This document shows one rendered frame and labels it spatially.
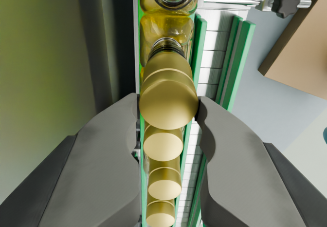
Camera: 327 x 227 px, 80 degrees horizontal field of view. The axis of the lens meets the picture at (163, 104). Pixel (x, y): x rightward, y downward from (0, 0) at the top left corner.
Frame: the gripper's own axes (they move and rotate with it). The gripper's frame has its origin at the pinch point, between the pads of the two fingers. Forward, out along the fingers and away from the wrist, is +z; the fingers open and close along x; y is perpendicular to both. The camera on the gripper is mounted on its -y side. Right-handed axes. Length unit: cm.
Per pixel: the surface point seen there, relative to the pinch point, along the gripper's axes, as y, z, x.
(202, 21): -0.9, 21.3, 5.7
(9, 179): 7.7, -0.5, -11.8
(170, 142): 5.1, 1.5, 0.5
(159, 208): 15.6, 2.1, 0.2
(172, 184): 10.5, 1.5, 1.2
